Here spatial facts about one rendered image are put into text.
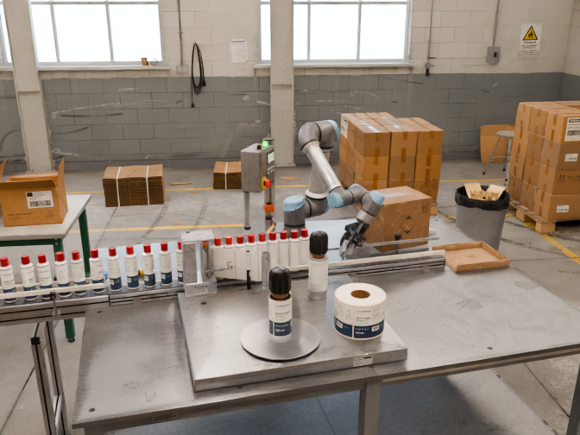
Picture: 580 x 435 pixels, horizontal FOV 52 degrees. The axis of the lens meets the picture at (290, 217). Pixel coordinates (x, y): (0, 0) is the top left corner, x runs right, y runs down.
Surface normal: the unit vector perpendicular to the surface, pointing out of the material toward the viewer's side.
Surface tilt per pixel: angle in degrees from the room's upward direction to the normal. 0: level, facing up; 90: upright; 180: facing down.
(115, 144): 90
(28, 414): 0
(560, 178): 87
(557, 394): 0
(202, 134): 90
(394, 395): 0
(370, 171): 90
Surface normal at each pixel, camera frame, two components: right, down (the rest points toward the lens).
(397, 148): 0.12, 0.36
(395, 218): 0.41, 0.31
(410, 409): 0.00, -0.94
